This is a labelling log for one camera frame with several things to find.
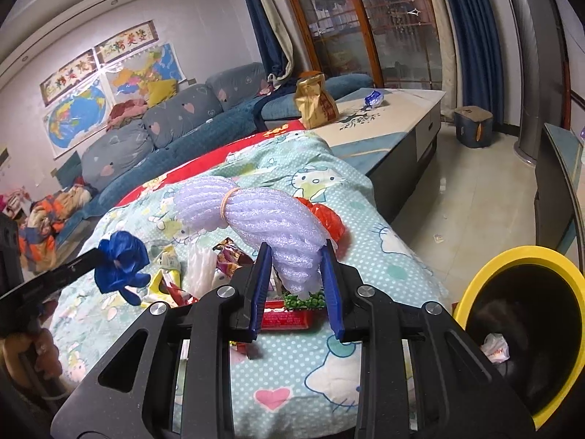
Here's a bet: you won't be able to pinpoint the blue storage stool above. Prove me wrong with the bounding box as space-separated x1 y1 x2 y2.
454 106 495 149

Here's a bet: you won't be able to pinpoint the red snack packet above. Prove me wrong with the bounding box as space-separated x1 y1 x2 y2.
260 290 327 332

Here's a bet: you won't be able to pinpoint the wooden framed glass door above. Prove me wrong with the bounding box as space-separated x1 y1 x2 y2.
276 0 445 93

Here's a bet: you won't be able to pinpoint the gold snack bag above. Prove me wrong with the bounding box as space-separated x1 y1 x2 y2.
294 72 340 130

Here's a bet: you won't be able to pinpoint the brown candy wrapper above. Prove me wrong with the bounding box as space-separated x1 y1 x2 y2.
212 238 254 279

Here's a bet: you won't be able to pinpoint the grey heart print cushion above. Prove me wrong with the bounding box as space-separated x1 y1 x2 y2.
81 121 154 190
143 83 224 149
205 61 268 110

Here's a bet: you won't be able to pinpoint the red mesh net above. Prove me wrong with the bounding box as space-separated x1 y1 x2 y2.
297 196 350 251

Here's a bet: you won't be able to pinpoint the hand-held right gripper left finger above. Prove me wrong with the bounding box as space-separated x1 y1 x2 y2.
50 242 275 439

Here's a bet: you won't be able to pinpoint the dark tv cabinet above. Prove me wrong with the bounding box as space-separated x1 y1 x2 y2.
534 123 585 267

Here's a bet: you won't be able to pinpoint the framed embroidery banner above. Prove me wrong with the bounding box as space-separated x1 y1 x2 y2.
40 50 98 107
94 20 159 64

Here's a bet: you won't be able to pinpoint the world map poster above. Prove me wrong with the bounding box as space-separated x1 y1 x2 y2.
43 80 109 159

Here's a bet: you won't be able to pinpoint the blue sofa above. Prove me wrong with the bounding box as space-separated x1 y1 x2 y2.
55 61 375 248

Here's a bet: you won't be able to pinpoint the person's left hand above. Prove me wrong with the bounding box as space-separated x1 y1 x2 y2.
0 328 64 382

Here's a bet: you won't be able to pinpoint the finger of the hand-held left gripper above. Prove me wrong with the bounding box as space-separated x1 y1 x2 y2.
49 247 103 290

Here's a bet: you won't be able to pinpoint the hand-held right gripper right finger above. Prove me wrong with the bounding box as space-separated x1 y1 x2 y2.
320 246 536 439

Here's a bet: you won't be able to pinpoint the yellow rimmed black bin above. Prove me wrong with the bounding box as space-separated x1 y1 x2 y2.
452 246 585 431

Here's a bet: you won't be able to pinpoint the pile of colourful clothes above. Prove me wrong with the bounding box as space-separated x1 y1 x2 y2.
20 185 93 275

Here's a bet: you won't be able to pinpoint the white foam net bundle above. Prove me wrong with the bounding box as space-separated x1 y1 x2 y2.
173 175 331 300

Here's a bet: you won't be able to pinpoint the crumpled white plastic bag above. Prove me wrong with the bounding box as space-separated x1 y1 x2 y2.
480 333 511 365

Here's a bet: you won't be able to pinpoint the red pink clothes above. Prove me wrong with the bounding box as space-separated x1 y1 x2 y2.
107 98 150 131

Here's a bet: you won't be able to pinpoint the grey coffee table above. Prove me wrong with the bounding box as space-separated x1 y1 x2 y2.
311 87 447 220

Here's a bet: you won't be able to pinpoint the grey standing air conditioner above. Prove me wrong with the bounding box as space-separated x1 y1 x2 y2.
500 0 546 166

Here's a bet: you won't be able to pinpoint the yellow cloth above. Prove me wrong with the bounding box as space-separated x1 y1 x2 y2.
145 78 178 109

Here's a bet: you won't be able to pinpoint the yellow snack wrapper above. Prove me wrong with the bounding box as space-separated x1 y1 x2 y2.
139 247 184 308

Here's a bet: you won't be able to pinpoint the red foil wrapper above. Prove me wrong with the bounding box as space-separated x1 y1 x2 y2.
167 282 202 307

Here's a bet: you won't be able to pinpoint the blue rubber glove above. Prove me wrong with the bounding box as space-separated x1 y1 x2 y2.
94 231 151 306

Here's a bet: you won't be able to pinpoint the country map poster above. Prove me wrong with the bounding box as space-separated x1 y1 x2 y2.
107 43 184 101

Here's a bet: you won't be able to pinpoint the white plastic packaging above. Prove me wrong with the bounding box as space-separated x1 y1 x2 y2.
185 242 229 298

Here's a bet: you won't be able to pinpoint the blue and beige curtain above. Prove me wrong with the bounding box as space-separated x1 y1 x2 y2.
235 0 294 84

